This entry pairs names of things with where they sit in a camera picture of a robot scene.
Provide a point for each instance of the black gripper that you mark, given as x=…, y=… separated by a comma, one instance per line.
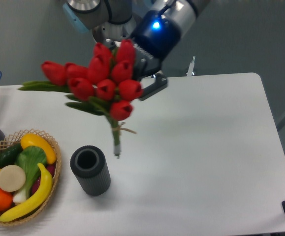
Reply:
x=153, y=39

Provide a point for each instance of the red tulip bouquet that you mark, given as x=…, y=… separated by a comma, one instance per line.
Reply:
x=105, y=87

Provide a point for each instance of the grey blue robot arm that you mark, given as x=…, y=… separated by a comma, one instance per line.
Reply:
x=116, y=20

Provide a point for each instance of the dark grey ribbed vase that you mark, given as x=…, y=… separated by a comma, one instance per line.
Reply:
x=88, y=164

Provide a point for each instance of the yellow squash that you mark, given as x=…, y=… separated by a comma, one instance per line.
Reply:
x=31, y=139

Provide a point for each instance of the purple red vegetable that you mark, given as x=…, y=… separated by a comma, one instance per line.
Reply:
x=51, y=169

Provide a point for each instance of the woven wicker basket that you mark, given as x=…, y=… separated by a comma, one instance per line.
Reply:
x=12, y=140

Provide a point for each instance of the green bok choy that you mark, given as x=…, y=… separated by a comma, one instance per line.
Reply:
x=28, y=160

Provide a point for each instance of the dark green cucumber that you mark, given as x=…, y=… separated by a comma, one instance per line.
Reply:
x=9, y=155

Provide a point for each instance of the yellow banana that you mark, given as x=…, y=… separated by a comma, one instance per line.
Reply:
x=33, y=202

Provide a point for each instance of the beige round disc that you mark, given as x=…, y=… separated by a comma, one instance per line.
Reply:
x=12, y=178

